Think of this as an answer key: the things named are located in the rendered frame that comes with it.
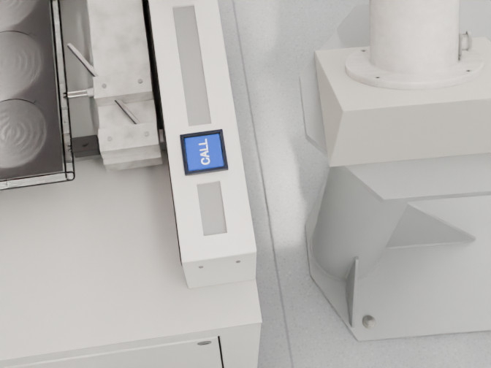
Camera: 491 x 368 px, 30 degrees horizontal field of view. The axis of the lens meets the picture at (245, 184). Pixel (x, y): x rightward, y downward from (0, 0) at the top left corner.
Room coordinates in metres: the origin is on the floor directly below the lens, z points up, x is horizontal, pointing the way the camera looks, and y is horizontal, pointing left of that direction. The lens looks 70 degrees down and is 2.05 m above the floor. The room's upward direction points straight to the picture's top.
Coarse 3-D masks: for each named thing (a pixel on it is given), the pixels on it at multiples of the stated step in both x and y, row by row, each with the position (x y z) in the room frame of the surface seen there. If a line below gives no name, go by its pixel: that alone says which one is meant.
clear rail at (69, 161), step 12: (60, 12) 0.68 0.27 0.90; (60, 24) 0.66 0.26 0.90; (60, 36) 0.64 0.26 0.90; (60, 48) 0.62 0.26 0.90; (60, 60) 0.60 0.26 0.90; (60, 72) 0.58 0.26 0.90; (60, 84) 0.56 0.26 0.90; (60, 96) 0.54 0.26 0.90; (60, 108) 0.53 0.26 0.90; (72, 156) 0.46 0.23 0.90; (72, 168) 0.44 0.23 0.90; (72, 180) 0.42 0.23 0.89
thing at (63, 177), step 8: (32, 176) 0.43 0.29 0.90; (40, 176) 0.43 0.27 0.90; (48, 176) 0.43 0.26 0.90; (56, 176) 0.43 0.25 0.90; (64, 176) 0.43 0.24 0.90; (72, 176) 0.43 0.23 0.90; (0, 184) 0.42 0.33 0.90; (8, 184) 0.42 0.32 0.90; (16, 184) 0.42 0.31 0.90; (24, 184) 0.42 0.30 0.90; (32, 184) 0.42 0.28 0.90; (40, 184) 0.42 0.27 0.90
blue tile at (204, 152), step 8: (208, 136) 0.46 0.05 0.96; (216, 136) 0.46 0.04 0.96; (192, 144) 0.45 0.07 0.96; (200, 144) 0.45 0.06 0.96; (208, 144) 0.45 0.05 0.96; (216, 144) 0.45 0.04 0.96; (192, 152) 0.44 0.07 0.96; (200, 152) 0.44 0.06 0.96; (208, 152) 0.44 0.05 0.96; (216, 152) 0.44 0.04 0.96; (192, 160) 0.43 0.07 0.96; (200, 160) 0.43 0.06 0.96; (208, 160) 0.43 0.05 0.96; (216, 160) 0.43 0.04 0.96; (192, 168) 0.42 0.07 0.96; (200, 168) 0.42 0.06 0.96; (208, 168) 0.42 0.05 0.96
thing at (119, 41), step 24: (96, 0) 0.71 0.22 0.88; (120, 0) 0.71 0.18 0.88; (96, 24) 0.67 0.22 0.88; (120, 24) 0.67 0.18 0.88; (144, 24) 0.67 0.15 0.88; (96, 48) 0.63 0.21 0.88; (120, 48) 0.63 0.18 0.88; (144, 48) 0.63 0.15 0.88; (120, 72) 0.59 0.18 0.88; (120, 120) 0.52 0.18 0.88; (144, 120) 0.52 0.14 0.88; (120, 168) 0.46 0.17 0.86
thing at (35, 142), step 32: (0, 0) 0.70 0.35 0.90; (32, 0) 0.70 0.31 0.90; (0, 32) 0.65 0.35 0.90; (32, 32) 0.65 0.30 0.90; (0, 64) 0.60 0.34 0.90; (32, 64) 0.60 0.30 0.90; (0, 96) 0.55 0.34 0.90; (32, 96) 0.55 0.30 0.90; (0, 128) 0.50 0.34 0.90; (32, 128) 0.50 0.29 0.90; (0, 160) 0.45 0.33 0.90; (32, 160) 0.45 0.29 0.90
